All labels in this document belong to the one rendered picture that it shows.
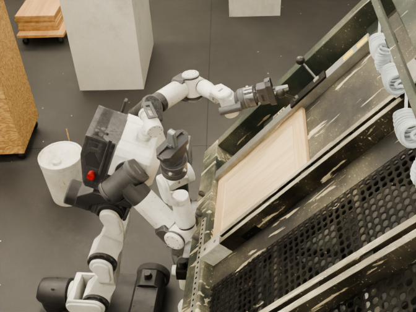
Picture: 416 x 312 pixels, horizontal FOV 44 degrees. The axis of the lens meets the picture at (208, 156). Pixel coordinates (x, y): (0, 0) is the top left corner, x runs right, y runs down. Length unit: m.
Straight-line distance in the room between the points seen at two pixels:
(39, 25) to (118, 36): 1.47
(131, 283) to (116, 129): 1.24
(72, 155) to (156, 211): 1.81
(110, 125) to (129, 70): 2.75
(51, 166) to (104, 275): 1.21
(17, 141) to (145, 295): 1.76
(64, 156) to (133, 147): 1.69
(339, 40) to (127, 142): 1.01
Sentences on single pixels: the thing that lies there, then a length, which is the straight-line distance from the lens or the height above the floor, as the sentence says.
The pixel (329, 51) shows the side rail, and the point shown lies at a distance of 2.33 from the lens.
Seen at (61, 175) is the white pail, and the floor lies 0.31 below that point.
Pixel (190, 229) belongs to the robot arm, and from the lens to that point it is 1.85.
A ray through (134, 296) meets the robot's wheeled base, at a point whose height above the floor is 0.19.
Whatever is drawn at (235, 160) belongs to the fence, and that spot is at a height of 1.02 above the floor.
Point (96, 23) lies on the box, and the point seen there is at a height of 0.66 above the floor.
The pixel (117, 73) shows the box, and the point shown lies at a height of 0.18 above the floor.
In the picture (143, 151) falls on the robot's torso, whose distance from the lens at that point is 1.95.
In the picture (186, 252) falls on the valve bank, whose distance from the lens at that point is 2.36.
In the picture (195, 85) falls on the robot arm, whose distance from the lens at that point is 2.33.
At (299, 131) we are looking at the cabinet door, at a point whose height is 1.31.
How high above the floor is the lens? 2.56
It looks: 40 degrees down
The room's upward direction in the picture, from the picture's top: 3 degrees counter-clockwise
